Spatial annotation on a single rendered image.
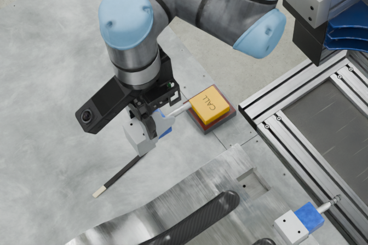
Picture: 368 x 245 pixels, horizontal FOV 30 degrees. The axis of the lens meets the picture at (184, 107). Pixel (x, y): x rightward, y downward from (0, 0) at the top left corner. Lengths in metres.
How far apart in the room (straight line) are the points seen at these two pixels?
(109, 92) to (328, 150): 1.07
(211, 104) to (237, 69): 1.03
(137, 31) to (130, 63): 0.07
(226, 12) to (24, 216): 0.64
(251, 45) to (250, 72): 1.45
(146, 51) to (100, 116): 0.17
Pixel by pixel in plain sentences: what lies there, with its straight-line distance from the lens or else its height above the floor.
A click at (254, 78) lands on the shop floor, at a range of 2.39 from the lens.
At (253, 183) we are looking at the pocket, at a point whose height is 0.86.
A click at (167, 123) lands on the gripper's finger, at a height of 0.99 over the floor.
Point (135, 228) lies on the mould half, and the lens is 1.23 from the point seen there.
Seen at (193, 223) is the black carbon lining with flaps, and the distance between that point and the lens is 1.24.
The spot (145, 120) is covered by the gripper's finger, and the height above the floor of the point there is 1.06.
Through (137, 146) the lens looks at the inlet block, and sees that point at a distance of 1.23.
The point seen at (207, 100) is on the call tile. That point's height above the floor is 0.84.
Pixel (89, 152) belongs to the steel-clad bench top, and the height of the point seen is 0.80.
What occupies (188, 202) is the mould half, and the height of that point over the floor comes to 0.89.
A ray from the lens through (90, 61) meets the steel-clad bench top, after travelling 1.51.
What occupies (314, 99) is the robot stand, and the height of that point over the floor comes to 0.21.
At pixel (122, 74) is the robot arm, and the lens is 1.03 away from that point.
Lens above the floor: 2.05
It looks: 62 degrees down
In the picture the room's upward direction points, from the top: 8 degrees counter-clockwise
